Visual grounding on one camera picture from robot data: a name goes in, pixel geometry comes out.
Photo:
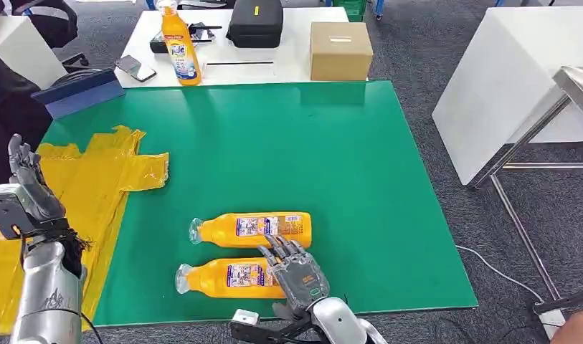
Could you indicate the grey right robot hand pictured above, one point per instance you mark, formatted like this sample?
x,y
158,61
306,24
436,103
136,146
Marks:
x,y
298,280

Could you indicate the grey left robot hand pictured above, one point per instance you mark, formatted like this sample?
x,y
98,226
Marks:
x,y
44,199

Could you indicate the orange drink bottle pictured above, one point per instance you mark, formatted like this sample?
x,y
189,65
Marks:
x,y
224,230
179,47
210,280

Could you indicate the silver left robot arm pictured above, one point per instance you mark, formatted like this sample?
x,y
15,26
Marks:
x,y
49,294

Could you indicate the yellow plastic sheet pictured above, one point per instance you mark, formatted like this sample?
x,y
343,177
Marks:
x,y
96,180

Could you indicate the person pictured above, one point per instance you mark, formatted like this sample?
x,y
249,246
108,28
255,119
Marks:
x,y
11,118

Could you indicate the blue folder stand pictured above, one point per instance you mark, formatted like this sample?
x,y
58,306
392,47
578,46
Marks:
x,y
77,95

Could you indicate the green table mat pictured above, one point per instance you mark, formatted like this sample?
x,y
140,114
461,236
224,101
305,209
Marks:
x,y
281,152

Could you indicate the white cabinet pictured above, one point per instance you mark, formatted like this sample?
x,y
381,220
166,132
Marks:
x,y
20,52

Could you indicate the smartphone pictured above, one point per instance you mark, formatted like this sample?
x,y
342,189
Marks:
x,y
135,68

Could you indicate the black office chair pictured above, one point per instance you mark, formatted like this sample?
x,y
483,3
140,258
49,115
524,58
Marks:
x,y
53,24

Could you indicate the black pen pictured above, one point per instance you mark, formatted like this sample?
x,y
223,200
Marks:
x,y
239,62

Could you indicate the black handheld device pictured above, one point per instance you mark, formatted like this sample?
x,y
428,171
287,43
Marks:
x,y
203,34

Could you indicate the brown cardboard box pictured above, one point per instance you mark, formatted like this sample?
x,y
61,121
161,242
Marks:
x,y
341,52

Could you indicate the white power strip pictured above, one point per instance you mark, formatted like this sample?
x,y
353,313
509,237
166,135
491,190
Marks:
x,y
552,323

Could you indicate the black zip case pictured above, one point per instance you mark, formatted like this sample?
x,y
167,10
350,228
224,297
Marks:
x,y
255,21

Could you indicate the black floor bar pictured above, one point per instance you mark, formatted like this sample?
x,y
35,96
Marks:
x,y
566,300

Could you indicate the green crate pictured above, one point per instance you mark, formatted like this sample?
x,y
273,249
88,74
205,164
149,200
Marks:
x,y
350,9

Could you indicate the white side table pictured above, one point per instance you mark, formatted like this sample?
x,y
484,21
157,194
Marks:
x,y
500,71

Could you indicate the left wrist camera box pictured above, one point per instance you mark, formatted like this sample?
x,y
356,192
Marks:
x,y
8,211

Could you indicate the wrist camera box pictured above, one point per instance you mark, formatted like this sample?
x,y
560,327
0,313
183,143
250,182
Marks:
x,y
8,211
253,332

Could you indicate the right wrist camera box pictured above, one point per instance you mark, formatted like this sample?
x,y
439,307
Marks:
x,y
253,332

